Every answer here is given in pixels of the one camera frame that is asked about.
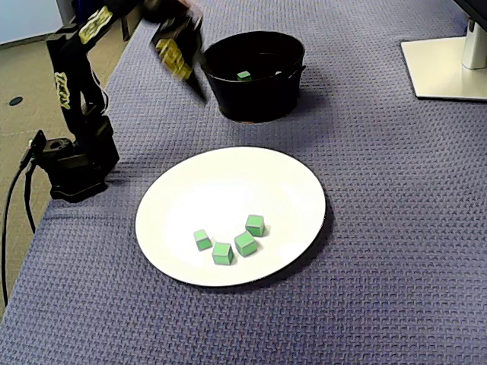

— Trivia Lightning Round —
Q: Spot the short black base cable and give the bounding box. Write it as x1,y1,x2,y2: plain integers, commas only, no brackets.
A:
23,159,38,235

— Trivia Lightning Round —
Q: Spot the dark chair frame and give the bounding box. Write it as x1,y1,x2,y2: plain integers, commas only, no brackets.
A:
118,11,145,42

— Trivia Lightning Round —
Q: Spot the white round plate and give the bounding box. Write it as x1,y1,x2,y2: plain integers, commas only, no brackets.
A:
135,146,328,288

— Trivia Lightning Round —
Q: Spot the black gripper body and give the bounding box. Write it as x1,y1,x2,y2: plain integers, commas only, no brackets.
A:
144,0,205,43

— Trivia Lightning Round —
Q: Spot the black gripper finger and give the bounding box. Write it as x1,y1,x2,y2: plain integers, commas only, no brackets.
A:
184,17,205,68
151,36,209,106

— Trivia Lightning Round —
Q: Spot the white wall panel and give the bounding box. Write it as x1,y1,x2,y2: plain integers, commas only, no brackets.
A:
0,0,72,49

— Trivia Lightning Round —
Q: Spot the blue bin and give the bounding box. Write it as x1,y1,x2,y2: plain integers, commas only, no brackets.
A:
71,0,107,18

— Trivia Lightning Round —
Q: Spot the blue woven table cloth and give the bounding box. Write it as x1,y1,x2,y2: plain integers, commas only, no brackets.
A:
0,0,487,365

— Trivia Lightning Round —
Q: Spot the black round bucket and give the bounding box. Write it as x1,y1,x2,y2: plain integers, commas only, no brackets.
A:
200,30,307,123

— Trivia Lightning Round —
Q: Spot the white monitor stand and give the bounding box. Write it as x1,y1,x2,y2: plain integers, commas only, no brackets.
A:
399,0,487,102

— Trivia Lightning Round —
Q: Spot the long black base cable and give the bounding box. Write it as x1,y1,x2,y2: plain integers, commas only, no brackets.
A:
0,150,35,308

